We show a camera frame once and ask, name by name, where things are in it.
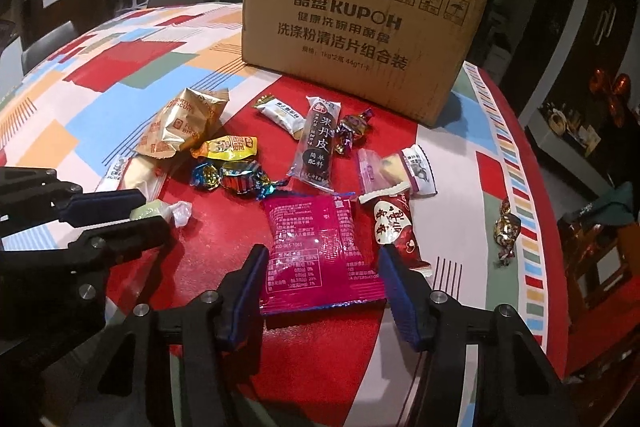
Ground white cream snack packet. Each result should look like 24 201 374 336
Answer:
96 154 167 202

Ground green white candy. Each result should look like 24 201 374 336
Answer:
129 199 192 229

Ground magenta square snack packet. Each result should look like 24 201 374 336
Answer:
260 194 385 317

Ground gold brown candy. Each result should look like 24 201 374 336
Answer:
494 198 522 265

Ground blue foil candy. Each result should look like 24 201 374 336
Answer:
190 159 290 200

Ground gold foil snack bag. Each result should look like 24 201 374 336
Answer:
134 88 230 159

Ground yellow jelly snack pouch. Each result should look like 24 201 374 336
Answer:
190 135 258 161

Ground red white snack packet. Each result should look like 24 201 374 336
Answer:
358 182 433 277

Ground white grey snack packet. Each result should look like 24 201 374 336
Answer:
381 144 437 196

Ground pink clear snack packet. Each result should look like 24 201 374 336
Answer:
357 148 390 194

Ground white gold snack bar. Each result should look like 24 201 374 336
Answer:
254 93 305 141

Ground purple foil candy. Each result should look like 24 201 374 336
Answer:
334 108 373 155

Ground colourful patchwork tablecloth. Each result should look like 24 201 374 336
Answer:
0 1 572 427

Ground white low tv cabinet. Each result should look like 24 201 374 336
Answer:
527 110 612 196

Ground red foil balloons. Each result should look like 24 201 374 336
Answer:
589 68 631 128

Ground brown cardboard box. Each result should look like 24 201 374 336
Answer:
242 0 487 127

